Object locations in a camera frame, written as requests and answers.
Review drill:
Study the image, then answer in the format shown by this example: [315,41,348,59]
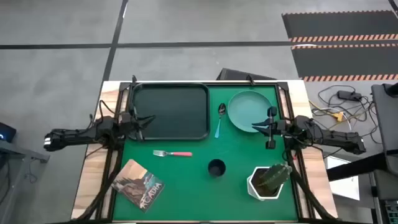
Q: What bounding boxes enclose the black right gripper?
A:
[251,106,295,150]

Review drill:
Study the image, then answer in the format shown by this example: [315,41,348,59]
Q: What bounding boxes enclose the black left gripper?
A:
[119,105,156,141]

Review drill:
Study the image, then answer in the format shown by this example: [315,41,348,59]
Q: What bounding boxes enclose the teal plate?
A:
[226,90,274,134]

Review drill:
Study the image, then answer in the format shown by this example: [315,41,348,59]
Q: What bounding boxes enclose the metal fork pink handle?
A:
[152,149,193,157]

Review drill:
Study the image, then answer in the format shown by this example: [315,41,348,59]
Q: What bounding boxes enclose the black cup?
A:
[207,159,227,178]

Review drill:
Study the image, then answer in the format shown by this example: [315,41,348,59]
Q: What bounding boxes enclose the black plastic tray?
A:
[127,82,211,141]

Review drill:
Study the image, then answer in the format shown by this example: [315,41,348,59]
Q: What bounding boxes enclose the green cactus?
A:
[257,162,293,191]

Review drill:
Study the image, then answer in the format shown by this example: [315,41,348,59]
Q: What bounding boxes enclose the black box behind table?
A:
[216,67,277,81]

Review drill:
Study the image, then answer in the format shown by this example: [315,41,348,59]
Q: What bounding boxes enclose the Acadia picture book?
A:
[111,159,165,213]

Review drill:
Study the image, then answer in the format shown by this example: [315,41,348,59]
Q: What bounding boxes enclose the white hexagonal plant pot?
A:
[246,166,284,202]

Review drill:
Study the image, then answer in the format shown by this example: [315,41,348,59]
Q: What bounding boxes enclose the green table mat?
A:
[111,84,299,222]

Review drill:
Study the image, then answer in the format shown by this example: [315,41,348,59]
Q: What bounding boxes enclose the black power adapter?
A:
[337,90,363,101]

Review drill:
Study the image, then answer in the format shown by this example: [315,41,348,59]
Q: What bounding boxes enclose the black desk leg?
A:
[326,152,389,182]

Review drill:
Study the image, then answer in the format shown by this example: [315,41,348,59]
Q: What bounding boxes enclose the white paper sheet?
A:
[325,155,361,202]

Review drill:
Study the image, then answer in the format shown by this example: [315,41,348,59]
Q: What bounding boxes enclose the black orange-striped floor mat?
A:
[281,10,398,44]
[291,43,398,83]

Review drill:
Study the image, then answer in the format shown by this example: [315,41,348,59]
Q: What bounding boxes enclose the grey desk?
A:
[371,82,398,177]

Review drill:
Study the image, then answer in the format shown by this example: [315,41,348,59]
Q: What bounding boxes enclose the grey metal side table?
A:
[0,139,50,224]

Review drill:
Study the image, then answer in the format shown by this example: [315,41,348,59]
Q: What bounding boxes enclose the black device blue light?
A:
[0,122,17,143]

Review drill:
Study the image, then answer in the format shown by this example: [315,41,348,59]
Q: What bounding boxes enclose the metal spoon blue handle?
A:
[214,102,227,139]

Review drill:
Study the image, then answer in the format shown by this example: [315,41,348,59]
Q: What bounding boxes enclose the black braided cable bundle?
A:
[74,149,122,222]
[285,149,336,222]

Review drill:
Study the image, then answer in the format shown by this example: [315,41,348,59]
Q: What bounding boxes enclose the tangled floor cables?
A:
[309,84,383,146]

